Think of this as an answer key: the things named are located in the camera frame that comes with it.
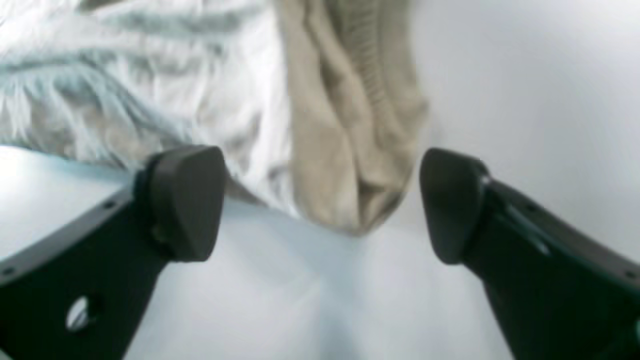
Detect beige T-shirt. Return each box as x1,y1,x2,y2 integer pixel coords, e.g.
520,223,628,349
0,0,426,236

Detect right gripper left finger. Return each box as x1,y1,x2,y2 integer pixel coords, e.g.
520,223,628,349
1,145,226,360

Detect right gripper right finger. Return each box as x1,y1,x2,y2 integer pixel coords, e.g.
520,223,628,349
419,148,640,360

